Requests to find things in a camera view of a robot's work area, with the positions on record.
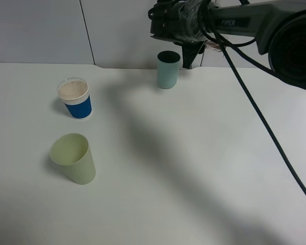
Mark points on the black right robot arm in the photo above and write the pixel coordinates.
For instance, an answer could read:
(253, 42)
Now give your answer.
(277, 27)

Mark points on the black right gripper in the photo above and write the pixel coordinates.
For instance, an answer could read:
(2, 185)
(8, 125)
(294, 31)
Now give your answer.
(183, 23)

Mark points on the pale green plastic cup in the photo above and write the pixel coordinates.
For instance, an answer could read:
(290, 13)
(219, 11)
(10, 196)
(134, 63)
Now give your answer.
(72, 154)

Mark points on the clear plastic drink bottle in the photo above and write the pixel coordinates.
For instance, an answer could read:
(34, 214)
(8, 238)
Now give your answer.
(212, 46)

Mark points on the teal plastic cup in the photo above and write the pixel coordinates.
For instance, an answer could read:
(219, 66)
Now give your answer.
(167, 69)

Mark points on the blue ribbed paper cup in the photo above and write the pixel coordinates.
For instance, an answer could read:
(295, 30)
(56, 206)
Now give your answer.
(74, 93)

